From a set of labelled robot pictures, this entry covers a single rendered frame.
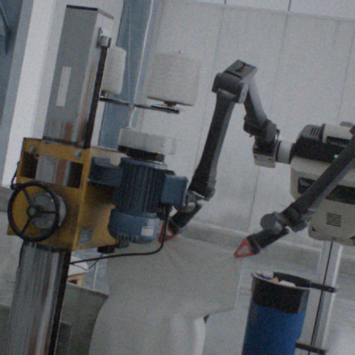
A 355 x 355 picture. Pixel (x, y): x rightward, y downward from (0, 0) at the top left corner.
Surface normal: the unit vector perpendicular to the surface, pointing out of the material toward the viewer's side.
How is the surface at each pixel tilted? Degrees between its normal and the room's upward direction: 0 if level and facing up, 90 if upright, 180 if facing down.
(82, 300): 90
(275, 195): 90
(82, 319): 90
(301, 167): 40
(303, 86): 90
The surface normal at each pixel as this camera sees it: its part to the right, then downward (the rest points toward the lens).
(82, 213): 0.92, 0.18
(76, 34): -0.35, -0.01
